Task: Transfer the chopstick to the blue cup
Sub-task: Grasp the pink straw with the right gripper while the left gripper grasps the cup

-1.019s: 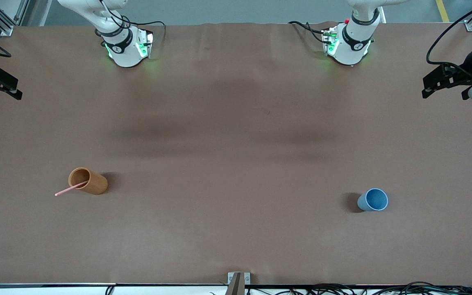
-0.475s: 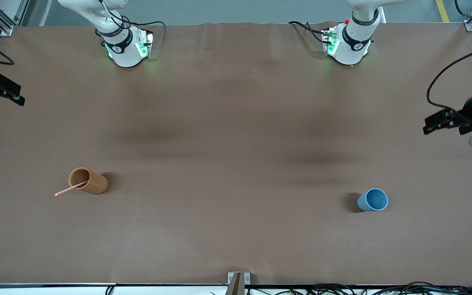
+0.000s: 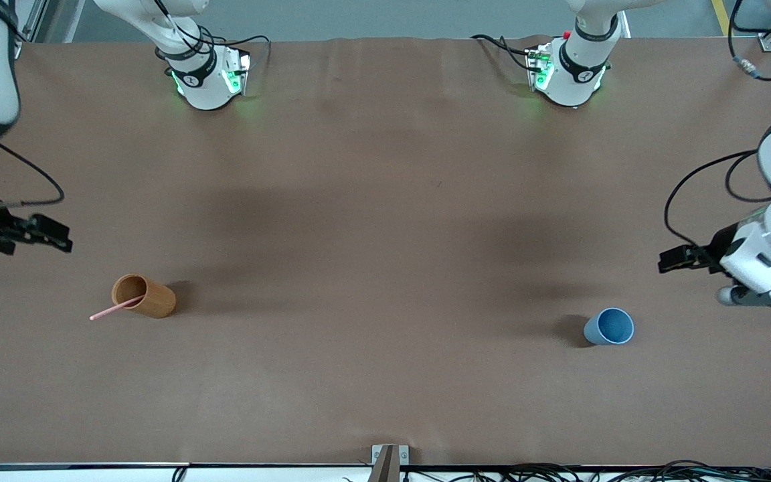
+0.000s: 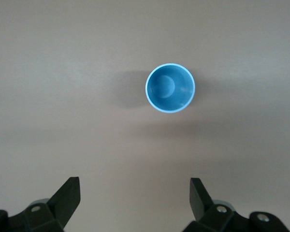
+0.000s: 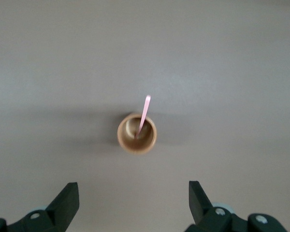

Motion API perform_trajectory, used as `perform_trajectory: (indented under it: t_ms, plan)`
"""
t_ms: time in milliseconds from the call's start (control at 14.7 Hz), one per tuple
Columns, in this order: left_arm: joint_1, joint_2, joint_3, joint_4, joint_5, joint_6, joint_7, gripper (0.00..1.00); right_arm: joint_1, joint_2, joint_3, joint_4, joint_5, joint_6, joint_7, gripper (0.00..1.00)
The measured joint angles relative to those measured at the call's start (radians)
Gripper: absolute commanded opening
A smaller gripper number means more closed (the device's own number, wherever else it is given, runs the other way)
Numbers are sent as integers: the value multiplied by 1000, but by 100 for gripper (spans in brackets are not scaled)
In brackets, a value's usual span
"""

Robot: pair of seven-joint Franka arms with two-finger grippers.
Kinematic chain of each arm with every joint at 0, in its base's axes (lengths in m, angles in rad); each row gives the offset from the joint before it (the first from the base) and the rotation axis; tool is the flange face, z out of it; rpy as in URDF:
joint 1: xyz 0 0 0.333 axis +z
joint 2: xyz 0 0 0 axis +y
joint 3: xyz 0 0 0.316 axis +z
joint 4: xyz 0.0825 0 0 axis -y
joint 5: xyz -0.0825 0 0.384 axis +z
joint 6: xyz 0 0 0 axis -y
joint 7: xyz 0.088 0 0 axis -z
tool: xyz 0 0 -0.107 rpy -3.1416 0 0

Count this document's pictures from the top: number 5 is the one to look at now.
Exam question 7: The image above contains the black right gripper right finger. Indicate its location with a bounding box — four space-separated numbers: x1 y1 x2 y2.
185 180 288 232

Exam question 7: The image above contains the pink straw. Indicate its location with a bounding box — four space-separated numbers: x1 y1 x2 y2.
134 95 151 140

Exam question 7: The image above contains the brown cylindrical cup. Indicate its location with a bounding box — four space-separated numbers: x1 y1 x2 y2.
116 113 158 157

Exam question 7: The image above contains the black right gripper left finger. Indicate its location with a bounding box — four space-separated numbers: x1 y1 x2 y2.
0 182 80 232

